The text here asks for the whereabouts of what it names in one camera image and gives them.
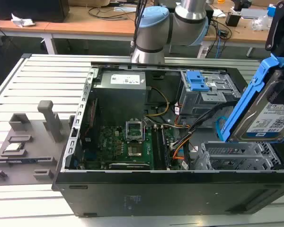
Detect blue looped disk wire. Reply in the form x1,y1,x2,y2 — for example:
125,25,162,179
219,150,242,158
214,116,228,140

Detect crumpled white paper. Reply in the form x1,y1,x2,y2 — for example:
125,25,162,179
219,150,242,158
10,13,36,27

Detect square chipset chip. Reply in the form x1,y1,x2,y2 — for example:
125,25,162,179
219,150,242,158
127,146,143,157

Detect black disk wire bundle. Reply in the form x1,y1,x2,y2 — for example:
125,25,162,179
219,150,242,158
187,100,239,138

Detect yellow power wires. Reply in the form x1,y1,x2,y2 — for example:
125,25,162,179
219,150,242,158
144,87,170,117

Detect small black device box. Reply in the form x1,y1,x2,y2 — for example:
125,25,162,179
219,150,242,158
225,11,241,27

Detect orange wire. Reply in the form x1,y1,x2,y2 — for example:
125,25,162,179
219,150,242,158
172,137,192,159

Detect black open PC case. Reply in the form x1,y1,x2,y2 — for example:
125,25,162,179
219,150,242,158
51,61,284,217

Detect silver flat device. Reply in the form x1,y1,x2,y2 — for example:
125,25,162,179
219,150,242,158
240,8,269,19

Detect CPU socket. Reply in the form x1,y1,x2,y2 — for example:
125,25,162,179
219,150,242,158
124,120,145,144

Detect grey parts rack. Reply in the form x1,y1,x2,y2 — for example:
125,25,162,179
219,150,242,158
0,100,77,183

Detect clear plastic bag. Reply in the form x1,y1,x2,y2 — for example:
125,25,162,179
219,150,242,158
251,14,273,31

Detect metal disk bay cage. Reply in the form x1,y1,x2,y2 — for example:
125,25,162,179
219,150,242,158
179,70,242,115

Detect wooden desk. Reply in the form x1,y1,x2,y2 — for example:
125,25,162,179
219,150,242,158
0,4,275,57

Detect green motherboard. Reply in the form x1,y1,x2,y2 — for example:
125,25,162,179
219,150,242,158
84,115,188,171

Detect hard disk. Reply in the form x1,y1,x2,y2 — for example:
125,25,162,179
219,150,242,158
221,53,284,144

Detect blue plastic bay latch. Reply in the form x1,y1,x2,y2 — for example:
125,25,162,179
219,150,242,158
186,70,210,92

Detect large black box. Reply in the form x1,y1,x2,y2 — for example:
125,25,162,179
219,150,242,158
0,0,71,23

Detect black cable on desk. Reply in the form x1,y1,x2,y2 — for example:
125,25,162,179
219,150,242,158
88,6,142,20

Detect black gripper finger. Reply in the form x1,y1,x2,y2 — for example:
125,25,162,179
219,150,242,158
265,0,284,52
266,70,284,106

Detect silver CPU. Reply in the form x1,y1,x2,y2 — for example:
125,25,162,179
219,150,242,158
4,142,25,152

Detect grey power supply unit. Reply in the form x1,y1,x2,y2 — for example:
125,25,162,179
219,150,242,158
93,70,149,119

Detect blue hanging cable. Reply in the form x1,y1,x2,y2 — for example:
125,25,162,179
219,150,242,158
215,30,222,59

